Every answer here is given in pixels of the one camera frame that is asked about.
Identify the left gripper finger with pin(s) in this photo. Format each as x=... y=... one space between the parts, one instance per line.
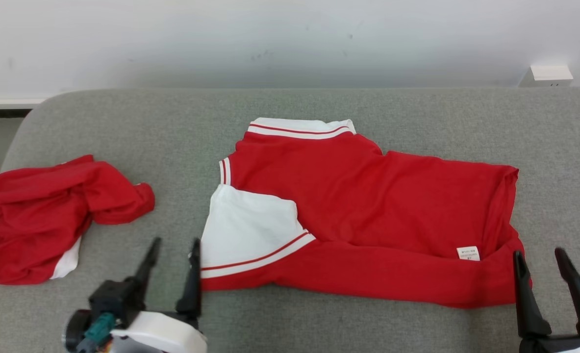
x=148 y=267
x=192 y=294

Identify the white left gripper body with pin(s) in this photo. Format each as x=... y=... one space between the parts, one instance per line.
x=162 y=336

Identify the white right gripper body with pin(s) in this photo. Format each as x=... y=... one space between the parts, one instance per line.
x=554 y=345

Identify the red shorts white waistband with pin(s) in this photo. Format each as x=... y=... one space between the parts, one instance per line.
x=39 y=211

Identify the red polo shirt white trim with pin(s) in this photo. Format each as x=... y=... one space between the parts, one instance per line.
x=368 y=206

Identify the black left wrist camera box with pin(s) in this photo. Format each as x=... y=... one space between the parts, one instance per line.
x=115 y=299

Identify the white wall socket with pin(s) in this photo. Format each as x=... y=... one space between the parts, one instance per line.
x=549 y=74

